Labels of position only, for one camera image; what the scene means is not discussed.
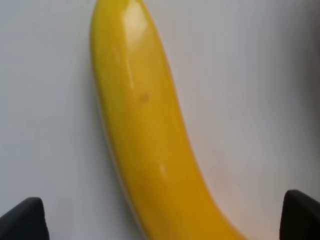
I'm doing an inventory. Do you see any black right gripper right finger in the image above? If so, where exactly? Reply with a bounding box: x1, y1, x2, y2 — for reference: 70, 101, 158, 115
279, 190, 320, 240

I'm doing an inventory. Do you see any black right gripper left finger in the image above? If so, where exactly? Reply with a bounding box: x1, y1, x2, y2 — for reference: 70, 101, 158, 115
0, 197, 50, 240

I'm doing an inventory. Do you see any yellow banana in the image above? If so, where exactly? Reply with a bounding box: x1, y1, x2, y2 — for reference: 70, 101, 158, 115
90, 0, 243, 240

